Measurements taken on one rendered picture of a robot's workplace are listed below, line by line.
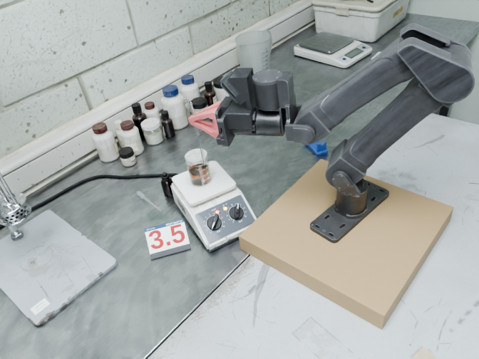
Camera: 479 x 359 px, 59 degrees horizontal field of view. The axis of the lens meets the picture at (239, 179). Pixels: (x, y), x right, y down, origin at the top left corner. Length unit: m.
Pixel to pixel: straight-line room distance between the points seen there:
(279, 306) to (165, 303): 0.22
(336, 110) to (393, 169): 0.41
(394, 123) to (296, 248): 0.31
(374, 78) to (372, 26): 1.11
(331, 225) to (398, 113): 0.27
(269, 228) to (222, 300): 0.18
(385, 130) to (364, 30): 1.11
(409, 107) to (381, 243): 0.28
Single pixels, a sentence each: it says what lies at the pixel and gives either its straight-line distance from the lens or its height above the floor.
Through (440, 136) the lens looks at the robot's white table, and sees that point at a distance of 1.30.
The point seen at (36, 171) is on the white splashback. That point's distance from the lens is 1.28.
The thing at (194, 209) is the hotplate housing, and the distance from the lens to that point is 0.94.
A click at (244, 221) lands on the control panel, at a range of 0.94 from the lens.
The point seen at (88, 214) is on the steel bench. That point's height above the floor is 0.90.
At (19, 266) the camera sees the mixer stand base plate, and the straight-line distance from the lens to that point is 1.08.
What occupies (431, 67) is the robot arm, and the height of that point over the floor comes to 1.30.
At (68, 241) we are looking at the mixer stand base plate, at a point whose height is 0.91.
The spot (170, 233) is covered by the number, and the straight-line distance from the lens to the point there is 0.97.
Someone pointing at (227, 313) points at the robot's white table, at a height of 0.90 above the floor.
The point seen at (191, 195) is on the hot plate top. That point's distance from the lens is 0.95.
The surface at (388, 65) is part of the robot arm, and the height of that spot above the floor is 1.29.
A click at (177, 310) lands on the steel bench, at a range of 0.86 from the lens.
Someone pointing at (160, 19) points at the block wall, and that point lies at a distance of 1.46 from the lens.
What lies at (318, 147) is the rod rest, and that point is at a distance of 1.17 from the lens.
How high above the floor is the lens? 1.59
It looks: 39 degrees down
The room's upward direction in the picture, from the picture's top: 8 degrees counter-clockwise
